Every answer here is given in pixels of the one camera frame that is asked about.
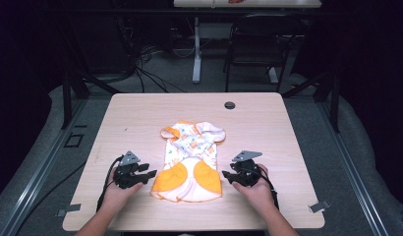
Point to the black chair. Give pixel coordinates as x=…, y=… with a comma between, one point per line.
x=261, y=39

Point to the person's left hand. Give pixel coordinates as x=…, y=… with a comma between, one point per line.
x=116, y=195

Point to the aluminium floor rail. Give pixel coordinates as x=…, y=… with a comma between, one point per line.
x=35, y=173
x=353, y=173

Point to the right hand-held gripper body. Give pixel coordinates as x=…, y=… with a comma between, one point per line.
x=247, y=170

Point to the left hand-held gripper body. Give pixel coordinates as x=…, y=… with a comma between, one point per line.
x=126, y=172

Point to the red object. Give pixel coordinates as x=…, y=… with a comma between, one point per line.
x=236, y=1

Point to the white and orange baby romper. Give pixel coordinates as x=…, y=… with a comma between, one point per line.
x=189, y=164

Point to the person's right hand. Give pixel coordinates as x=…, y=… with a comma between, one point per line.
x=255, y=195

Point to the grey tape strip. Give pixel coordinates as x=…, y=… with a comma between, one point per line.
x=319, y=206
x=70, y=208

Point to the black metal stand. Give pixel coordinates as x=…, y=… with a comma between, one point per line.
x=67, y=98
x=334, y=101

